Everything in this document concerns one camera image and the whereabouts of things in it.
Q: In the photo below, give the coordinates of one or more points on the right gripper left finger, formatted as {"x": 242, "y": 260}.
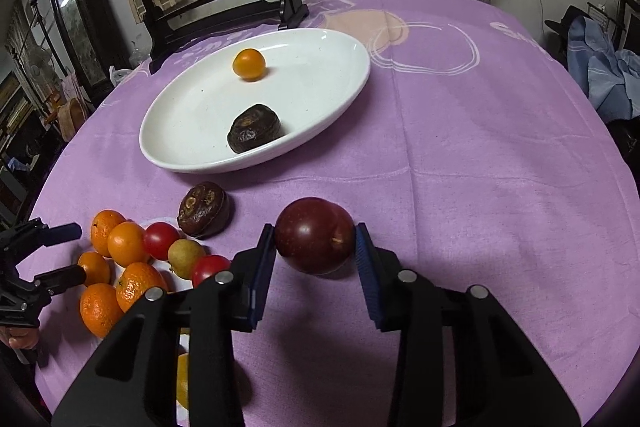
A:
{"x": 131, "y": 378}

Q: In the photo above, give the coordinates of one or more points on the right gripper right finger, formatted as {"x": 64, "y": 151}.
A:
{"x": 500, "y": 379}

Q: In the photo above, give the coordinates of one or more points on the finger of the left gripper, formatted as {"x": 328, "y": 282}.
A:
{"x": 58, "y": 281}
{"x": 61, "y": 234}

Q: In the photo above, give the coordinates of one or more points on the yellow green round fruit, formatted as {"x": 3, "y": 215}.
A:
{"x": 182, "y": 389}

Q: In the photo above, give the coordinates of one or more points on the orange mandarin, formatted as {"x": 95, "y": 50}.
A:
{"x": 98, "y": 270}
{"x": 134, "y": 281}
{"x": 101, "y": 226}
{"x": 99, "y": 309}
{"x": 125, "y": 244}

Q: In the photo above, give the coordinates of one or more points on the smooth dark red plum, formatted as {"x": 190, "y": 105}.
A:
{"x": 315, "y": 236}

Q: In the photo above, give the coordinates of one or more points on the wrinkled dark passion fruit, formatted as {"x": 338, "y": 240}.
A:
{"x": 256, "y": 126}

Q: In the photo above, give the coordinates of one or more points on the small orange kumquat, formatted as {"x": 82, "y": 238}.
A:
{"x": 249, "y": 65}

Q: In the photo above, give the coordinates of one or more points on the person's left hand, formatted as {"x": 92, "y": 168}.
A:
{"x": 16, "y": 338}

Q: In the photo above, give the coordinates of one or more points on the red cherry tomato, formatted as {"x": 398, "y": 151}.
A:
{"x": 208, "y": 266}
{"x": 157, "y": 239}

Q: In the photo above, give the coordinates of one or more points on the tan longan fruit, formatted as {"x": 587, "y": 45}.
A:
{"x": 183, "y": 255}

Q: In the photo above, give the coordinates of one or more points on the dark passion fruit on table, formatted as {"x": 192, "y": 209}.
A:
{"x": 205, "y": 210}

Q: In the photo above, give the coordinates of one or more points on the dark wooden cabinet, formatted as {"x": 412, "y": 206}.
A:
{"x": 93, "y": 42}

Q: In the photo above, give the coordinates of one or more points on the purple tablecloth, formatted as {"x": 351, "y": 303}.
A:
{"x": 471, "y": 153}

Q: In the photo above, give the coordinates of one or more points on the white oval plate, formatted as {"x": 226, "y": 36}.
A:
{"x": 313, "y": 75}

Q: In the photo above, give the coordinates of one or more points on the blue cloth pile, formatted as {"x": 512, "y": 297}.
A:
{"x": 608, "y": 78}

